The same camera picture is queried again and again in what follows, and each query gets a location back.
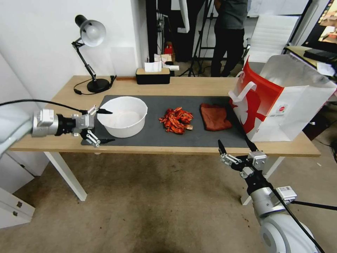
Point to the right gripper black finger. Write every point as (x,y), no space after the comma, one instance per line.
(252,146)
(223,152)

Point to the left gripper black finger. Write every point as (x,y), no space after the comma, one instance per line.
(104,111)
(92,139)

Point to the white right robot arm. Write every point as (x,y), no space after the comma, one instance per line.
(268,208)

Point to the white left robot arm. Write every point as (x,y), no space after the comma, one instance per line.
(15,124)

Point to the white round container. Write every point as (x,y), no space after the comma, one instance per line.
(123,126)

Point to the reddish brown towel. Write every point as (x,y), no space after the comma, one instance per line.
(214,118)

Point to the red and white takeout bag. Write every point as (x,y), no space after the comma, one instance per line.
(289,113)

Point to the red shrimp pile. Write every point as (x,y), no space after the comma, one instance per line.
(175,120)

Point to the wooden table with white legs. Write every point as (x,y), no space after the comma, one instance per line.
(65,89)

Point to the black tissue box wooden lid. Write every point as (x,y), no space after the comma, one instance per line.
(152,77)

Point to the dark grey table mat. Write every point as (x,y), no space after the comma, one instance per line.
(158,141)

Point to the white tissue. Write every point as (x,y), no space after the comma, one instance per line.
(152,66)

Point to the black desk lamp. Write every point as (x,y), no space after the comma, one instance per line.
(92,31)

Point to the white box with papers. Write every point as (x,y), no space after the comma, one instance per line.
(166,59)

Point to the white cabinet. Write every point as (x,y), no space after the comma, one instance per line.
(13,210)

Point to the yellow side table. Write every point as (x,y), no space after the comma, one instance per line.
(296,51)

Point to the person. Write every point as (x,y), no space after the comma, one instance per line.
(229,39)

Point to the black keyboard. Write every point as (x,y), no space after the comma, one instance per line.
(320,54)

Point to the black tripod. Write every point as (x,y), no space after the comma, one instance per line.
(202,39)

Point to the dark computer monitor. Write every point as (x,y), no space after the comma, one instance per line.
(325,23)

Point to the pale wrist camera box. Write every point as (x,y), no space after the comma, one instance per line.
(83,121)
(257,159)

